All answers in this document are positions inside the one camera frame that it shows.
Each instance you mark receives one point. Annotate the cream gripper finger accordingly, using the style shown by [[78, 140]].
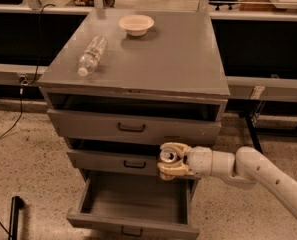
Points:
[[180, 148], [168, 172]]

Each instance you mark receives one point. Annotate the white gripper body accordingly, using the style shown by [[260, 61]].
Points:
[[200, 162]]

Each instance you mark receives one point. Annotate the orange soda can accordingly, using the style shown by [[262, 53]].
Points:
[[168, 156]]

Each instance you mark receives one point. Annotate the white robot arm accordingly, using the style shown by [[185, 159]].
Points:
[[243, 169]]

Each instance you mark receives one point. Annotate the grey middle drawer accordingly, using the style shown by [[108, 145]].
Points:
[[138, 159]]

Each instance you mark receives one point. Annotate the grey drawer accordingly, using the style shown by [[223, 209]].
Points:
[[136, 206], [138, 121], [138, 159]]

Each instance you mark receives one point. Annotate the grey bottom drawer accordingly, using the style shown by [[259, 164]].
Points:
[[136, 206]]

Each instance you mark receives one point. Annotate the grey drawer cabinet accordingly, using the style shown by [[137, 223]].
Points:
[[176, 60]]

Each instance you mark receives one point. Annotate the grey top drawer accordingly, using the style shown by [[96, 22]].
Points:
[[138, 121]]

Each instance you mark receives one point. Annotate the black table leg with caster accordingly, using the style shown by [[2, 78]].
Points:
[[252, 133]]

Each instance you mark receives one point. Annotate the clear plastic water bottle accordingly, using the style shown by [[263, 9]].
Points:
[[92, 55]]

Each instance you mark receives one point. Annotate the white paper bowl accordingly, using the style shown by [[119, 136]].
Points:
[[136, 25]]

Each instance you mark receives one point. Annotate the black floor stand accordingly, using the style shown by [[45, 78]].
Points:
[[17, 204]]

